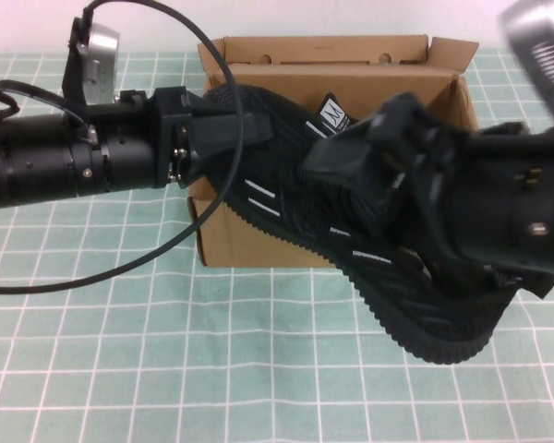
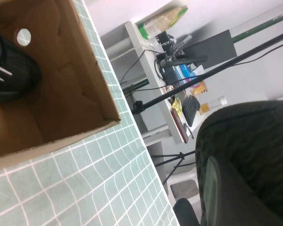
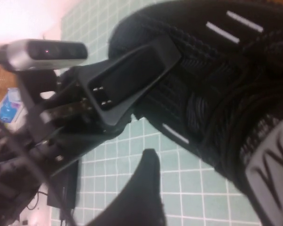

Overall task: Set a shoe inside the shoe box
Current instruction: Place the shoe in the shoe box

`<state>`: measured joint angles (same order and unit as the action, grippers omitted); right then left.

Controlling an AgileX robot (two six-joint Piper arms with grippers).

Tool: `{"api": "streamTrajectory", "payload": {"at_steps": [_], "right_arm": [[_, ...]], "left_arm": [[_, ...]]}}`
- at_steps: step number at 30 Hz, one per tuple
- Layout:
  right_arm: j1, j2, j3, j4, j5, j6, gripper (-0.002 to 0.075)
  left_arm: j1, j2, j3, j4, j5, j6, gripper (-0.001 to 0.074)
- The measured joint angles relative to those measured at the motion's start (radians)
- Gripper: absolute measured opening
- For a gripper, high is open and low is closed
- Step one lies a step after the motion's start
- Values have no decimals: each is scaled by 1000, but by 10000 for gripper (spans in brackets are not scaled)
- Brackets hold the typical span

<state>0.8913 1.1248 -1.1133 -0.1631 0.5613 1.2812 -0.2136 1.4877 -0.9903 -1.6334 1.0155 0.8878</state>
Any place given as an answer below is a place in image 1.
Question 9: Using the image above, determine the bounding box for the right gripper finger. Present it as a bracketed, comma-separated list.
[303, 116, 390, 186]

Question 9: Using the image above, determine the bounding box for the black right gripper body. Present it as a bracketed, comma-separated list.
[363, 90, 473, 223]

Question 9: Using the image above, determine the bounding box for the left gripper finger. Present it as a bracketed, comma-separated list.
[190, 112, 274, 157]

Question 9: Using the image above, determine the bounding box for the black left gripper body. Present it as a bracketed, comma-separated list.
[148, 85, 210, 191]

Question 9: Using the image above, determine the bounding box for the black knit sneaker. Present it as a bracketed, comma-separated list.
[201, 84, 524, 366]
[319, 93, 359, 138]

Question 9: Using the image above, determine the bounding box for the brown cardboard shoe box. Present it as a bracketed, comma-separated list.
[187, 35, 481, 269]

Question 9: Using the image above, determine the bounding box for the long black camera cable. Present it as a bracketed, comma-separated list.
[0, 0, 246, 295]

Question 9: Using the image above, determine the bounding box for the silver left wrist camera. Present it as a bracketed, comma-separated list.
[62, 17, 122, 108]

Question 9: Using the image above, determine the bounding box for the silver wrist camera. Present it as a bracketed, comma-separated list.
[62, 17, 122, 108]
[497, 0, 554, 124]

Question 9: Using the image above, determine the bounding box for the short black arm cable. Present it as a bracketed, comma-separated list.
[0, 78, 94, 128]

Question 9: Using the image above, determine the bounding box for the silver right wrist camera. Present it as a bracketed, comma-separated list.
[497, 0, 554, 124]

